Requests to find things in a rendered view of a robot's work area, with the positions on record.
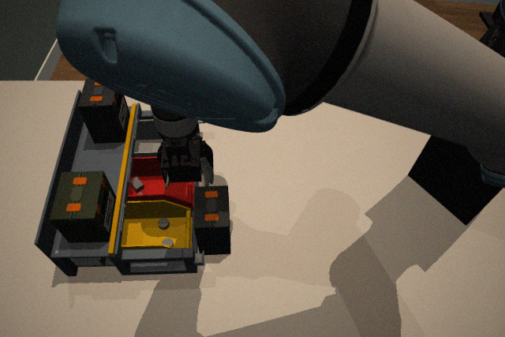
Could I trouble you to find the grey metal disc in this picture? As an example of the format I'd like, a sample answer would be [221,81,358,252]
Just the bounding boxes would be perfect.
[162,238,174,247]
[158,218,170,230]

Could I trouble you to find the yellow flat bar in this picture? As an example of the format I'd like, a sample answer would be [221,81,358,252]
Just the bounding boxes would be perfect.
[108,103,137,255]

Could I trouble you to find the dark grey metal shelf rack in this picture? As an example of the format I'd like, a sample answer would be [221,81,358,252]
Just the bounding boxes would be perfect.
[34,90,204,276]

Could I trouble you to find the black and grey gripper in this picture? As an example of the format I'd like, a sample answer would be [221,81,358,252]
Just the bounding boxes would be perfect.
[157,124,214,189]

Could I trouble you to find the yellow open bin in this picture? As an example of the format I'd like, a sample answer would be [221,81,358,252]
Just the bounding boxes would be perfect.
[121,200,193,250]

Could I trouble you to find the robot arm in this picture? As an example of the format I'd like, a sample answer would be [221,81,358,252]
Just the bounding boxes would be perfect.
[56,0,505,188]

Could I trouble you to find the red bin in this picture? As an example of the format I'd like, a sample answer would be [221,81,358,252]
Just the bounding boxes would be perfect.
[127,157,194,209]

